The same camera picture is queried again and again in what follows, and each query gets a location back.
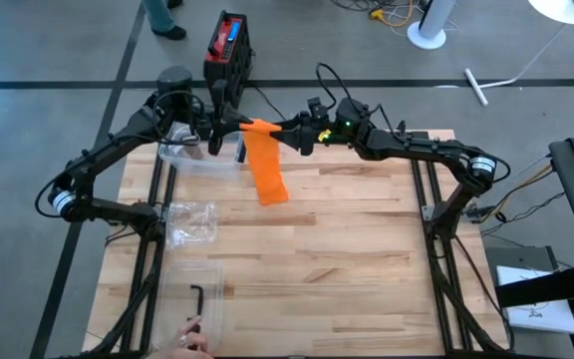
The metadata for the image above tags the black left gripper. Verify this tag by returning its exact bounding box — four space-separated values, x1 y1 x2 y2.
186 78 253 157

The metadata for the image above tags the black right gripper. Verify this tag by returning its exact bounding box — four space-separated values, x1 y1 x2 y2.
269 97 373 157

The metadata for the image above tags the clear plastic bag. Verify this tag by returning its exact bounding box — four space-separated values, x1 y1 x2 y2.
169 122 206 162
164 200 219 251

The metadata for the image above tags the orange elastic bandage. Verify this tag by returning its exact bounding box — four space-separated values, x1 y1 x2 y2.
239 118 291 207

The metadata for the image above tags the clear plastic bin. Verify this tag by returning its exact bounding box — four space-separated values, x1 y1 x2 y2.
157 122 247 180

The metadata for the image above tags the black and red battery box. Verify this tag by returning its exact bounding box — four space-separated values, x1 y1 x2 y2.
202 9 254 112

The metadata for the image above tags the person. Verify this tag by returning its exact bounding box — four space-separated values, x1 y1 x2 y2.
141 0 187 41

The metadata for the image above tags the person's hand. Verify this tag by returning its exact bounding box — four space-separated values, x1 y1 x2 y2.
149 315 214 359

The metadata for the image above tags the white round table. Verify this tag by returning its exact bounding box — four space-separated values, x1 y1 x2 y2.
463 0 574 108

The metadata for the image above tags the white paper sheet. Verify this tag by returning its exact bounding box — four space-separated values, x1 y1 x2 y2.
495 265 574 335

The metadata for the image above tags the black floor cable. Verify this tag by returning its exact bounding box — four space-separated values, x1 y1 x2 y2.
246 82 288 124

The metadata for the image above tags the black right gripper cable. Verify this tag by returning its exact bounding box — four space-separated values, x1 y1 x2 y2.
315 62 354 109

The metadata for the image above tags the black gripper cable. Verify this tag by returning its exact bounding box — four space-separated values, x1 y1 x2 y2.
150 89 207 147
315 62 354 109

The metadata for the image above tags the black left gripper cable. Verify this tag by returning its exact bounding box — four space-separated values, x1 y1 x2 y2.
150 89 207 147

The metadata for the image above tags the yellow floor cable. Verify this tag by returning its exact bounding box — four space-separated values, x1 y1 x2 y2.
369 0 421 29

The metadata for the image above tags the white pedestal stand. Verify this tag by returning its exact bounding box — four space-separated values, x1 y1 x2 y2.
406 0 457 51

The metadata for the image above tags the clear lid with black handle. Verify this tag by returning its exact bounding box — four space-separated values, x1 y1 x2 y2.
150 261 224 350

